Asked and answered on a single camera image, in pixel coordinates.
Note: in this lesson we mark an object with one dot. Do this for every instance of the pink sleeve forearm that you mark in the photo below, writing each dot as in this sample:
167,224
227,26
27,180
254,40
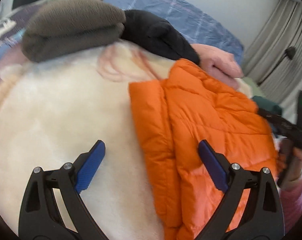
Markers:
291,201

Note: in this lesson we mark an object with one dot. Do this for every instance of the right hand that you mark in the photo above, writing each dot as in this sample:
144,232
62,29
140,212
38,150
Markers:
295,170

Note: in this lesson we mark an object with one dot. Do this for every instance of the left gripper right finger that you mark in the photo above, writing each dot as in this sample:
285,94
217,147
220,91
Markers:
262,217

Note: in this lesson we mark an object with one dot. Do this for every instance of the green pillow right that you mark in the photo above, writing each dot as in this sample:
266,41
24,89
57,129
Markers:
254,88

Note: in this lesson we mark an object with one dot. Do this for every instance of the pink quilted jacket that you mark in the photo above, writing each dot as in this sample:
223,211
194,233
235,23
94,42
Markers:
219,64

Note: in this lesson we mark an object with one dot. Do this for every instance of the black floor lamp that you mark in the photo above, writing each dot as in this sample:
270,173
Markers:
289,53

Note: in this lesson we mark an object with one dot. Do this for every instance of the brown fleece garment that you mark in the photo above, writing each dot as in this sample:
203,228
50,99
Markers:
66,26

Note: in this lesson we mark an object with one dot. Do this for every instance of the black puffer jacket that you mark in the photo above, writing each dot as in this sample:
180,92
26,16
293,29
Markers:
157,36

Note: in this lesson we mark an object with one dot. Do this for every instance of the patterned bed sheet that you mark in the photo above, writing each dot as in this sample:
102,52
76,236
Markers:
10,41

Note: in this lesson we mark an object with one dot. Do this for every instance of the dark green garment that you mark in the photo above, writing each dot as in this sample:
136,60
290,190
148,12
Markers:
267,105

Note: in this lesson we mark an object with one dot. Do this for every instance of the blue plaid pillow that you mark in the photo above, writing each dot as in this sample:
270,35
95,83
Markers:
195,25

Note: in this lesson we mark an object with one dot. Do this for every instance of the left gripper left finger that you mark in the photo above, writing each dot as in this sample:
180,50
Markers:
40,217

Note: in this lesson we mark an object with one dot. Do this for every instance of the grey pleated curtain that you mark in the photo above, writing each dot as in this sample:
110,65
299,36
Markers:
282,30

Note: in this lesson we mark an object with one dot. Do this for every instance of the cream fleece blanket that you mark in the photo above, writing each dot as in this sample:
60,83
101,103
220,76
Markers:
51,112

